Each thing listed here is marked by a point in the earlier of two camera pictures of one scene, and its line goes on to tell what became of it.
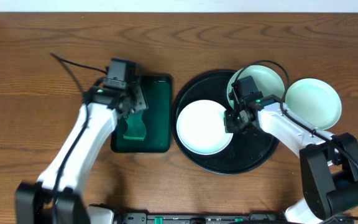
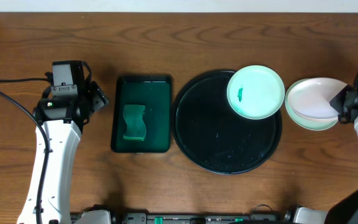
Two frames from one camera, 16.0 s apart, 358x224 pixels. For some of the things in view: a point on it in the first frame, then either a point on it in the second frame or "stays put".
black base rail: (196, 218) stays put
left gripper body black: (136, 101) → (97, 98)
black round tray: (245, 152) stays put
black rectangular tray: (157, 89) stays put
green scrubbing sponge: (136, 129) stays put
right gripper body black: (235, 122) → (347, 112)
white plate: (200, 127) → (307, 122)
